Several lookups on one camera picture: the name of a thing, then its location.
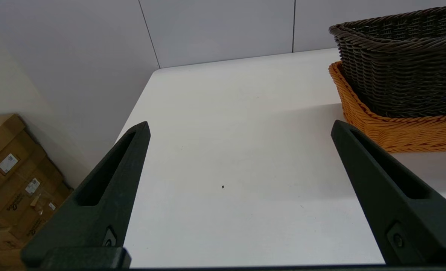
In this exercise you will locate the orange wicker basket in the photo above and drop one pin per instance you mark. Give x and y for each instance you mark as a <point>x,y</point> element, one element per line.
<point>403,131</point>

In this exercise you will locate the brown cardboard box white label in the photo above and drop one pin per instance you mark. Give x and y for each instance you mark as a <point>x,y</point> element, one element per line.
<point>44,216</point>
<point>23,195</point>
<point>0,143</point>

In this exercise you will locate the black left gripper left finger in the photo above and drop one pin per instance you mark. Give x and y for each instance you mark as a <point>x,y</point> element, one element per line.
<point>106,210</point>

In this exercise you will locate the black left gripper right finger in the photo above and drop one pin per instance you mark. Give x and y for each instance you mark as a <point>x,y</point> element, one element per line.
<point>407,210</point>

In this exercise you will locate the dark brown wicker basket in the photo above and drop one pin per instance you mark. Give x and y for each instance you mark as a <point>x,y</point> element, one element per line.
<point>403,75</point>

